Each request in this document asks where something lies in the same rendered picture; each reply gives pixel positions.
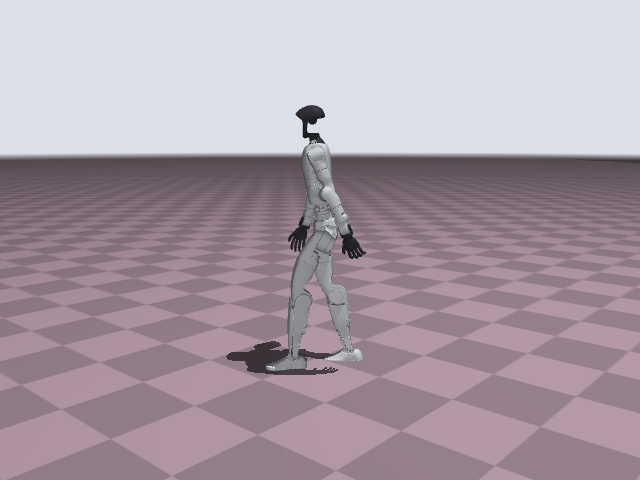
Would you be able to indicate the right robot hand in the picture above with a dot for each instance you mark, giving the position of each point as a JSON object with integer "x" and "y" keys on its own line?
{"x": 299, "y": 234}

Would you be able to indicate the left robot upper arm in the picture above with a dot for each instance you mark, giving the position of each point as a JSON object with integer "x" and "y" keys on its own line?
{"x": 317, "y": 159}

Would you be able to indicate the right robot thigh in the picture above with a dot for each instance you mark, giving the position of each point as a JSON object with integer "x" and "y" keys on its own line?
{"x": 337, "y": 294}

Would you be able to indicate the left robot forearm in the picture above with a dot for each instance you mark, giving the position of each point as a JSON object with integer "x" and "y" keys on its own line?
{"x": 334, "y": 205}

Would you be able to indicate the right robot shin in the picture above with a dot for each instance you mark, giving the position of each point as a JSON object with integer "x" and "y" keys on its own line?
{"x": 342, "y": 322}

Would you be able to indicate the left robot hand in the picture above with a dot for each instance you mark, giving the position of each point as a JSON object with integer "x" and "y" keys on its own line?
{"x": 351, "y": 244}

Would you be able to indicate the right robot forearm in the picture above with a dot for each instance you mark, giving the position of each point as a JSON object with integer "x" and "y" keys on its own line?
{"x": 308, "y": 213}

